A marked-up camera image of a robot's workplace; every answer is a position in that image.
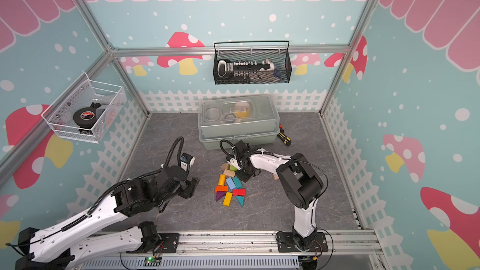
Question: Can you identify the teal rectangular block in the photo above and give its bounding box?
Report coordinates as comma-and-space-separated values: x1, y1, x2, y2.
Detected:
232, 177, 243, 189

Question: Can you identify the tan rectangular block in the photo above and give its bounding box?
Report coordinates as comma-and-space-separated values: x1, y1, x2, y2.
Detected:
223, 169, 236, 178

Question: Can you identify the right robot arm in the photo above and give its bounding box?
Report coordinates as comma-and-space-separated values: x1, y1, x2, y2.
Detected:
219, 139, 328, 251

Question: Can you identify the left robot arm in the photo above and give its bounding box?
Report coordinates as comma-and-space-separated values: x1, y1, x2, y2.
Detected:
11, 136, 200, 270

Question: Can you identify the light blue block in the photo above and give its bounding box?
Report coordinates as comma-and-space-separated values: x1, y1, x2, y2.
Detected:
226, 177, 237, 190

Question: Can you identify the small tan cube block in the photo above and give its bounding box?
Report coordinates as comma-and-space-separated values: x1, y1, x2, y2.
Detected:
221, 162, 230, 170

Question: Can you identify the red block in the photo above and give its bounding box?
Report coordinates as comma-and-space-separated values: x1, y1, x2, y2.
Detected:
232, 188, 246, 196

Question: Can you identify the orange yellow supermarket block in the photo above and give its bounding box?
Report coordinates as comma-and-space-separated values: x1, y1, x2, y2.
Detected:
218, 174, 226, 186

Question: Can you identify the teal triangle block bottom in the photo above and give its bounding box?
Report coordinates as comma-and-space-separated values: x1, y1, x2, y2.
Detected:
235, 196, 245, 207

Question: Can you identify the purple triangle block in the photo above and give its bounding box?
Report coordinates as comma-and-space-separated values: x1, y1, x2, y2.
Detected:
215, 191, 227, 201

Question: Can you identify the yellow black screwdriver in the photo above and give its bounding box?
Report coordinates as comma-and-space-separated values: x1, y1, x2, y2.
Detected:
277, 132, 291, 146

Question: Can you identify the translucent plastic storage box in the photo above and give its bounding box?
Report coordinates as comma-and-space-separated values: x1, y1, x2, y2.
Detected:
198, 94, 280, 150

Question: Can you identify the green lit circuit board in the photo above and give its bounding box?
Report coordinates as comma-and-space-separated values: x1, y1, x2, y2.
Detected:
143, 256, 162, 268

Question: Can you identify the white black tool in basket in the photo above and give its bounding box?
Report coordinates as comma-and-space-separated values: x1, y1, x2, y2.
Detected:
214, 59, 276, 81

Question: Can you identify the black tape roll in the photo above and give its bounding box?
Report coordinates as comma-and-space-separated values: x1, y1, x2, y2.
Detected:
72, 107, 98, 130

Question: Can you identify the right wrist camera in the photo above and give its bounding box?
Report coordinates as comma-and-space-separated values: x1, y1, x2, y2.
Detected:
226, 154, 236, 165

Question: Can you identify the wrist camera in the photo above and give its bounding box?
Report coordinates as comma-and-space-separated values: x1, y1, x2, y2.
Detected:
180, 152, 195, 172
226, 154, 236, 165

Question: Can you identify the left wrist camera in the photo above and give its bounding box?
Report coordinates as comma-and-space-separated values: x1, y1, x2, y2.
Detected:
180, 152, 195, 172

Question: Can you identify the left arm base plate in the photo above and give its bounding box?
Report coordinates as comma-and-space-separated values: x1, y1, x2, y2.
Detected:
152, 232, 180, 255

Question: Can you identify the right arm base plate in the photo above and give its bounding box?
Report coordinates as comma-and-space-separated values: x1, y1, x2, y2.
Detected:
275, 231, 329, 253

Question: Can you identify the black wire mesh basket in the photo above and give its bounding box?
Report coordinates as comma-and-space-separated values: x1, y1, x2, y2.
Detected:
212, 41, 292, 85

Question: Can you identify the white wire basket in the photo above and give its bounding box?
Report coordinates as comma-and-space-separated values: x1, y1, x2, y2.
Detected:
41, 73, 127, 144

